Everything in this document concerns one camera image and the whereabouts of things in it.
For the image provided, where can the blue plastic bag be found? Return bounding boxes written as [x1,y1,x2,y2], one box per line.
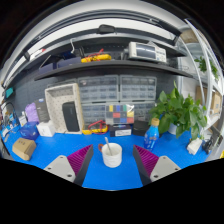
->
[18,121,40,141]

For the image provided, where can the black box with white label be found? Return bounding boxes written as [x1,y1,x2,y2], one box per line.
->
[109,124,133,138]

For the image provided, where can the small white box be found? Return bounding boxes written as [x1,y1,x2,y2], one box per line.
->
[35,119,57,138]

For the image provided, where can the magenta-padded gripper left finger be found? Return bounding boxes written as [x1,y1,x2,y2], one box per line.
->
[43,143,95,187]

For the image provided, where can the clear box with coloured parts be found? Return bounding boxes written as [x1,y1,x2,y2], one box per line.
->
[104,103,135,126]

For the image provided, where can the white power adapter block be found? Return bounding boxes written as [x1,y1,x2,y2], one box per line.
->
[186,137,203,156]

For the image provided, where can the white oscilloscope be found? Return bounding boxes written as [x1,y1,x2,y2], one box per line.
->
[128,41,168,64]

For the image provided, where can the black oblong speaker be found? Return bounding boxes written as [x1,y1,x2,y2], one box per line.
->
[61,101,81,133]

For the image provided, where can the black clamp tool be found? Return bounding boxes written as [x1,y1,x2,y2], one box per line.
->
[201,124,221,155]

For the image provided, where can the green leafy plant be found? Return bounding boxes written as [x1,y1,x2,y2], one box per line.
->
[148,80,209,140]

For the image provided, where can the yellow clamp meter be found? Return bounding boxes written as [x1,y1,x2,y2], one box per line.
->
[80,53,113,64]

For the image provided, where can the brown cardboard box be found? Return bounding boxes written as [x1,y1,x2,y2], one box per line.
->
[11,137,38,162]

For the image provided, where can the yellow multimeter with red leads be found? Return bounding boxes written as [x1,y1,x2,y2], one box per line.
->
[82,119,110,136]

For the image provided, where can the purple bag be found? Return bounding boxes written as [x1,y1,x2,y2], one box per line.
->
[24,102,40,124]

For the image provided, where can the black workbench shelf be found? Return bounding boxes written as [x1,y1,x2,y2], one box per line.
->
[33,31,195,82]

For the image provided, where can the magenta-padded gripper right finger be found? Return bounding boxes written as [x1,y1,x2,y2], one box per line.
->
[132,144,182,186]

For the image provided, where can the white metal shelf unit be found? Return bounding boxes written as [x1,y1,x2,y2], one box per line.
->
[176,19,224,134]

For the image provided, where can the blue drink bottle gold cap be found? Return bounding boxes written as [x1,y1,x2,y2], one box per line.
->
[143,117,161,152]

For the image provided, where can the metal spoon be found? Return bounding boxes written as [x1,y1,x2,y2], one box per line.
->
[104,136,115,157]

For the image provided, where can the white perforated tray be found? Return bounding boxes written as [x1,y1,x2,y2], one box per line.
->
[44,82,84,135]

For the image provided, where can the grey flat box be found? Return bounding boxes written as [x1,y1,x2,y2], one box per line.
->
[34,98,51,123]

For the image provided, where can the plain black box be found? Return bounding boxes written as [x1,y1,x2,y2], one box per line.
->
[132,119,150,137]

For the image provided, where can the white ribbed cup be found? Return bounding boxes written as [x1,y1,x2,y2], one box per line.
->
[97,142,123,169]

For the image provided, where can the white plant pot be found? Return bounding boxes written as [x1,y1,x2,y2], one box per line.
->
[167,122,180,136]

